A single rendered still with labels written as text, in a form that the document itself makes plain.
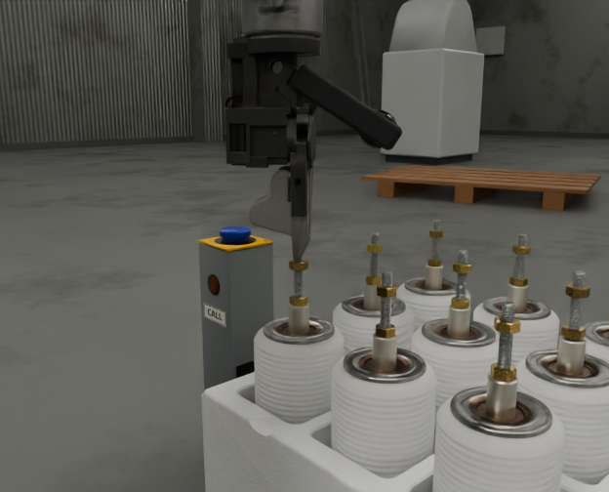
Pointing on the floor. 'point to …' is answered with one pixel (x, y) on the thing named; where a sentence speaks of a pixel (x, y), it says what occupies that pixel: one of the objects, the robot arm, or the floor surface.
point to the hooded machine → (433, 83)
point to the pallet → (485, 183)
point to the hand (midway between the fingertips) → (304, 246)
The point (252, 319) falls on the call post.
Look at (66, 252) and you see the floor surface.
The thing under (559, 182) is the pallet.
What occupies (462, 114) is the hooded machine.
